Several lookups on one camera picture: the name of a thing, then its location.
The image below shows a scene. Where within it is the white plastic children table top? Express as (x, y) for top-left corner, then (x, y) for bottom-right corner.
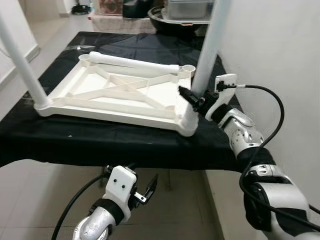
(34, 50), (200, 137)

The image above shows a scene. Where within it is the clear plastic storage box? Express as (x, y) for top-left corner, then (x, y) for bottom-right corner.
(165, 0), (216, 23)

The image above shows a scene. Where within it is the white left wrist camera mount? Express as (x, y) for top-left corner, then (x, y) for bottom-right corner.
(105, 166), (138, 221)

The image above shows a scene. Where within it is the black bag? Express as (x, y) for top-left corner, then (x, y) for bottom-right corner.
(122, 0), (156, 18)

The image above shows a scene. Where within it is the speckled stone ledge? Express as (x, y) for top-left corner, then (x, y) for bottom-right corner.
(89, 12), (158, 35)

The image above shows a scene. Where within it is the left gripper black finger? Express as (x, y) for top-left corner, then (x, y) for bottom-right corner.
(144, 173), (160, 201)

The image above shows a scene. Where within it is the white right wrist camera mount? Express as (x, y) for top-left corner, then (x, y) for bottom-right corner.
(212, 73), (238, 108)

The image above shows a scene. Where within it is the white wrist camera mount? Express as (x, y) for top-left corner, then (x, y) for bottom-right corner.
(212, 73), (238, 108)
(105, 166), (138, 221)

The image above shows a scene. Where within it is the white plastic table leg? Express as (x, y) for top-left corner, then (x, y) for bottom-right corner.
(181, 0), (232, 130)
(0, 12), (53, 108)
(87, 51), (182, 76)

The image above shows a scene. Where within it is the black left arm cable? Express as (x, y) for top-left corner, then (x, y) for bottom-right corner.
(50, 172), (112, 240)

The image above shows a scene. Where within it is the black bowl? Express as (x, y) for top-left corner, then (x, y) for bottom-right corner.
(148, 6), (211, 37)

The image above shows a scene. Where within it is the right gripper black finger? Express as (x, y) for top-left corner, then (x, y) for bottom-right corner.
(178, 86), (203, 108)

